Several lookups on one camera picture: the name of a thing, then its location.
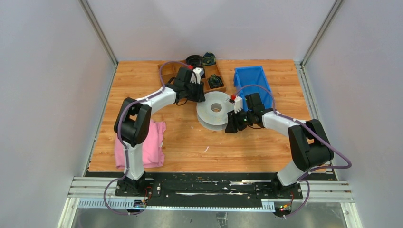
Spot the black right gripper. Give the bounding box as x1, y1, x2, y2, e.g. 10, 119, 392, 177
225, 107, 254, 133

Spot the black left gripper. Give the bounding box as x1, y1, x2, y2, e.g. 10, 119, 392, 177
184, 80, 206, 103

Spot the grey perforated cable spool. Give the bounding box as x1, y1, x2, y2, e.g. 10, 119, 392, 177
196, 91, 234, 131

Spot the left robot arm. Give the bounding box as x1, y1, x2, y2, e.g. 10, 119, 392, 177
114, 66, 205, 196

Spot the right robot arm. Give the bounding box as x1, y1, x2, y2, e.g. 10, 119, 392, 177
225, 93, 334, 198

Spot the green patterned rolled tie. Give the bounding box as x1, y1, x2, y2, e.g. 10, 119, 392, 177
208, 74, 224, 89

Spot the black rolled tie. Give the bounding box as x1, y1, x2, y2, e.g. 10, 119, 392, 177
185, 55, 203, 68

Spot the wooden divided tray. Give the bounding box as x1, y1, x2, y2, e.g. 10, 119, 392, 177
161, 63, 226, 94

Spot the blue plastic bin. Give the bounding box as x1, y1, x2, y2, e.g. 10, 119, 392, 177
233, 66, 273, 112

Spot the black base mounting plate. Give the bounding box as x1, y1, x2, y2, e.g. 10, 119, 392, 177
85, 171, 316, 209

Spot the pink folded cloth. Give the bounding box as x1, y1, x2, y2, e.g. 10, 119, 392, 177
114, 120, 166, 170

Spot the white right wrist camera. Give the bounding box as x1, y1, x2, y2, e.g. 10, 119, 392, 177
233, 96, 243, 113

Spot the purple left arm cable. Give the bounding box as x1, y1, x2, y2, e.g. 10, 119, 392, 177
103, 60, 194, 216

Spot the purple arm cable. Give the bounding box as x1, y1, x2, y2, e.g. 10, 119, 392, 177
103, 60, 194, 216
230, 84, 353, 219

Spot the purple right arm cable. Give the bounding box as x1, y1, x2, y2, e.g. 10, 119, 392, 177
230, 84, 353, 219

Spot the aluminium frame rail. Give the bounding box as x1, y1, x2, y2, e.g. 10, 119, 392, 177
67, 177, 354, 212

